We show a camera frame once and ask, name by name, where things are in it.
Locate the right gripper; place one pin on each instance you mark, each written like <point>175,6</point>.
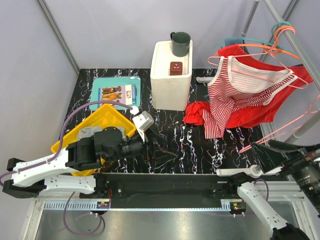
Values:
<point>270,157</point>

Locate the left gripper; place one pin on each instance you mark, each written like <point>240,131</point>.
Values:
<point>159,156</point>

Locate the pink wire hanger front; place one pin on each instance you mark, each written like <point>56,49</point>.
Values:
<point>274,134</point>

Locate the pink wire hanger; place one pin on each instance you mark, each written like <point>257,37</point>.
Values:
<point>216,56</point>
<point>274,134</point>

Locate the grey tank top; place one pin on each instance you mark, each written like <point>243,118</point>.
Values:
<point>87,132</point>

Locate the red white striped tank top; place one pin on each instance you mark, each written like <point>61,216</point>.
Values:
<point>230,91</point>

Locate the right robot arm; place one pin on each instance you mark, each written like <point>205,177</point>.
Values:
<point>242,185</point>

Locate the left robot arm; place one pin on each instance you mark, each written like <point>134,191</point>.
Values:
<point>30,179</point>

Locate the orange plastic hanger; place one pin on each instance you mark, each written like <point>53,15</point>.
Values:
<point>273,48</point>

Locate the teal plastic hanger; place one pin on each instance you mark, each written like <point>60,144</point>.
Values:
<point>260,41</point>

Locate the white rack foot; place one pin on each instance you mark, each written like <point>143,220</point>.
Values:
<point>253,171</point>

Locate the crumpled red cloth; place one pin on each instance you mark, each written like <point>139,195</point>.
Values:
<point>194,113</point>

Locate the white foam box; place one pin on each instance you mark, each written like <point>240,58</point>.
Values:
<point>170,92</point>

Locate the yellow plastic basket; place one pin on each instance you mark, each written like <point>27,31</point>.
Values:
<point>105,116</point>

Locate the dog picture book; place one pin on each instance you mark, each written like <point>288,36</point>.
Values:
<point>125,94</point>

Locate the brown square box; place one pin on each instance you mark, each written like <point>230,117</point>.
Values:
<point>176,68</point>

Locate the teal tray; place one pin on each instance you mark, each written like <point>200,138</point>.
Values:
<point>115,81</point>

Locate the dark green mug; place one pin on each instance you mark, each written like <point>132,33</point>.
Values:
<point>180,43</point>

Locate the metal clothes rack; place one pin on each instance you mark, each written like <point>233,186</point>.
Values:
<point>299,51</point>

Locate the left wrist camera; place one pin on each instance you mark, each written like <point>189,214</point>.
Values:
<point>143,122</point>

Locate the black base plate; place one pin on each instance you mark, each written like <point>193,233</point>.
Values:
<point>142,191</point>

